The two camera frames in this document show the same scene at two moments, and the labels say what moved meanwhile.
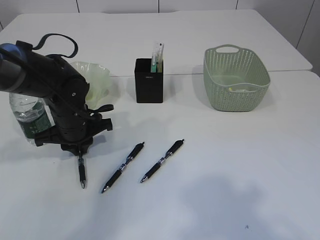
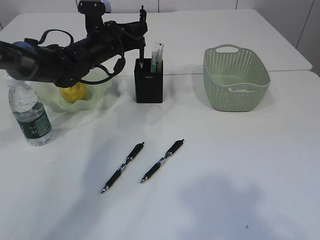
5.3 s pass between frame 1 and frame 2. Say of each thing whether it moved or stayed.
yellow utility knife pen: stayed
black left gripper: moved
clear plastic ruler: stayed
